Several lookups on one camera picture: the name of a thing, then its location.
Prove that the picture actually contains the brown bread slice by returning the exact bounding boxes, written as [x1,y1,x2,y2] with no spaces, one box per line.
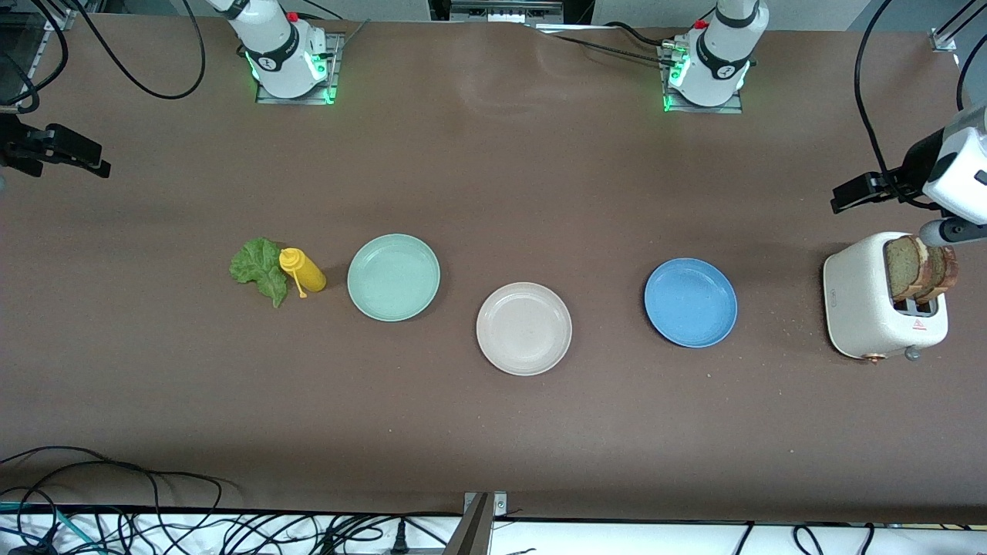
[884,235,930,301]
[921,240,959,303]

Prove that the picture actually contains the green lettuce leaf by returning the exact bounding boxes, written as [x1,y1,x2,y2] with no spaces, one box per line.
[229,237,288,309]

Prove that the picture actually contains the yellow mustard squeeze bottle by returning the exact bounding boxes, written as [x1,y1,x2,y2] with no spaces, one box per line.
[278,247,327,299]

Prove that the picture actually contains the blue plate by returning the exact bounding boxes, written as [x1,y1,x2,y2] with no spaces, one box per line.
[644,257,739,348]

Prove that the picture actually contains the mint green plate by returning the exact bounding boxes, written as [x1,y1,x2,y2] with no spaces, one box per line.
[347,234,441,322]

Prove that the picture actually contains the beige plate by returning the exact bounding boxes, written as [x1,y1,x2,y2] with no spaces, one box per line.
[476,282,573,377]

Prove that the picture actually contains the cream white toaster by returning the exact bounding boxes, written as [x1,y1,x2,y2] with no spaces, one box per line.
[823,231,949,363]

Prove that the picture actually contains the thick black hanging cable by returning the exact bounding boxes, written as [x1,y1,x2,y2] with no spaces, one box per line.
[0,0,70,113]

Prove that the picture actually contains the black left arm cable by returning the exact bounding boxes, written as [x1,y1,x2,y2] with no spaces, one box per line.
[854,0,918,203]

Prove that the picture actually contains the aluminium frame rail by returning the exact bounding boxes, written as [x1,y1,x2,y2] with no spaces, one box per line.
[15,0,78,89]
[929,0,987,53]

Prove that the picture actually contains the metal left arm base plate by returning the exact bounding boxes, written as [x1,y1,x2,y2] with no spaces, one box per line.
[659,42,745,115]

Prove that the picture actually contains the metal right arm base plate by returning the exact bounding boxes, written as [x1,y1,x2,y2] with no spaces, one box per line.
[256,32,340,105]

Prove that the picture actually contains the black base cable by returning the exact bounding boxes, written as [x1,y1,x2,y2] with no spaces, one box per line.
[601,22,675,47]
[532,31,672,66]

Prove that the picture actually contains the black looping floor cable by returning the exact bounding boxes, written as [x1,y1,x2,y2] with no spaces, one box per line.
[0,446,224,540]

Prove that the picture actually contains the teal floor cable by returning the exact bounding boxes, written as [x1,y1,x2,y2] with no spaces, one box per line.
[0,501,101,555]

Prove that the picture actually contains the metal frame crossbar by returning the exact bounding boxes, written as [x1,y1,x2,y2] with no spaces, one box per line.
[428,0,595,30]

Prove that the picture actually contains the metal camera mount beam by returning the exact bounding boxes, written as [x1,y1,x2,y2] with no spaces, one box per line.
[443,491,510,555]

